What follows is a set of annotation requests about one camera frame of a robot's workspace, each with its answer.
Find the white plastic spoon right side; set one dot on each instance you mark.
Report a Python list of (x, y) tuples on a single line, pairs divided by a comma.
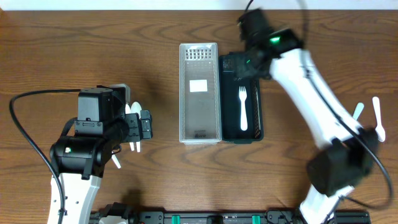
[(379, 128)]

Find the white plastic fork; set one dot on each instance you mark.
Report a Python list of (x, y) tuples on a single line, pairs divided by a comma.
[(358, 110), (243, 116)]

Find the black mounting rail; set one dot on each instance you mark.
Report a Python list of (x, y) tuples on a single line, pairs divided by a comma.
[(121, 213)]

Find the white label sticker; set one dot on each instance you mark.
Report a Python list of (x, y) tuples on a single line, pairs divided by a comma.
[(198, 86)]

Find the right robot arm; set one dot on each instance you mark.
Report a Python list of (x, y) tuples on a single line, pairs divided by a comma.
[(347, 150)]

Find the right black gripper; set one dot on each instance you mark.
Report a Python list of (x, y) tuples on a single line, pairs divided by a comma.
[(242, 67)]

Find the clear plastic basket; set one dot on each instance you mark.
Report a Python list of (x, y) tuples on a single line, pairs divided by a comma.
[(199, 112)]

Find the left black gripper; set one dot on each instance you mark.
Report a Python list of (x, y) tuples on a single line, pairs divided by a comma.
[(135, 127)]

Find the black plastic basket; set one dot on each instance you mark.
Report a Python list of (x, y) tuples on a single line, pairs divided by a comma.
[(231, 105)]

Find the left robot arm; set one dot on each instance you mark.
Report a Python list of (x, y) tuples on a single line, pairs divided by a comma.
[(86, 144)]

